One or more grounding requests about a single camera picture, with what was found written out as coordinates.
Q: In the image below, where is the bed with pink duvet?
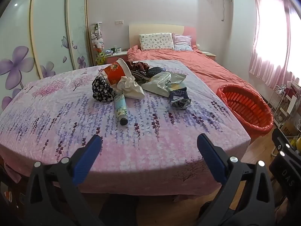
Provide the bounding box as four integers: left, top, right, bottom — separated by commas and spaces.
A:
128, 24, 197, 50

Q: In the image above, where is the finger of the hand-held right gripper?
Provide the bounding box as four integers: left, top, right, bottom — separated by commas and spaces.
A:
272, 128, 301, 157

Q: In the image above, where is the white wire rack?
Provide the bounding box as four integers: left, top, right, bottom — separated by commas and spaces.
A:
268, 85, 291, 128

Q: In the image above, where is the black hairbrush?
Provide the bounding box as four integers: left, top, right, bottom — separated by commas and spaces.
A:
134, 66, 166, 84

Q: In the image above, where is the white pipe cover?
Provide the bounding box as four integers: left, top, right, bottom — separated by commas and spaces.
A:
222, 0, 235, 21

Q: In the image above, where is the hand cream tube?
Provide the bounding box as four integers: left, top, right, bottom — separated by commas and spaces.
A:
114, 92, 128, 126

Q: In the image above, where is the wardrobe with flower doors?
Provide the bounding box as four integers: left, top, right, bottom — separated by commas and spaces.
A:
0, 0, 93, 113

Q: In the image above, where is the crumpled blue snack packet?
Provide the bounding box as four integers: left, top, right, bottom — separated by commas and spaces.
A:
169, 87, 192, 109

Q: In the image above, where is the pink nightstand with mugs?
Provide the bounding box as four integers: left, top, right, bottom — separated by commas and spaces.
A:
105, 50, 128, 64

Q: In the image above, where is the yellow green plush toy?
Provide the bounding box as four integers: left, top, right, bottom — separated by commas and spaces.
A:
96, 52, 107, 66

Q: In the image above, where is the black floral cloth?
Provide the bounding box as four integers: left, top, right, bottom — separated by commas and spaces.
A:
91, 75, 116, 103

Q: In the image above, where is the pink curtain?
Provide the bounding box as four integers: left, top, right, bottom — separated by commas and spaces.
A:
249, 0, 301, 90

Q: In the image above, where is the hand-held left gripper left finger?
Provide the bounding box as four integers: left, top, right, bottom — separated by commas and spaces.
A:
24, 134, 105, 226

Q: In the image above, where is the red plastic waste basket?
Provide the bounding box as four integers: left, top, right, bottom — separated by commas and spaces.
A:
216, 84, 274, 140

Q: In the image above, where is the hanging plush toy organizer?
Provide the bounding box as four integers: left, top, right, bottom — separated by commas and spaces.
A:
90, 22, 105, 52

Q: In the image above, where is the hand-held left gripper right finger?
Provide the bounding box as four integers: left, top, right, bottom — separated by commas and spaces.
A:
197, 133, 277, 226

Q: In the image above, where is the salmon duvet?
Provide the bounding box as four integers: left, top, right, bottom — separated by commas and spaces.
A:
127, 45, 266, 99

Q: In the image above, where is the white floral pillow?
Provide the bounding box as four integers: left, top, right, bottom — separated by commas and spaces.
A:
139, 33, 175, 51

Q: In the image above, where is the table with floral cloth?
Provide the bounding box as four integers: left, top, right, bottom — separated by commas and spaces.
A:
0, 60, 251, 195

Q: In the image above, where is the dark red scrunchie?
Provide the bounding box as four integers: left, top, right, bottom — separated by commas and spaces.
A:
125, 60, 150, 72

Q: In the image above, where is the pink striped pillow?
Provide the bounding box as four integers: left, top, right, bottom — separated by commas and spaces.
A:
173, 34, 193, 51

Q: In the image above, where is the white tissue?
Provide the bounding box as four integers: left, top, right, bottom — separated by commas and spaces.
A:
116, 75, 144, 99

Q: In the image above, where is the red paper cup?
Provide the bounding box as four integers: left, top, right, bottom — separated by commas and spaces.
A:
101, 58, 131, 86

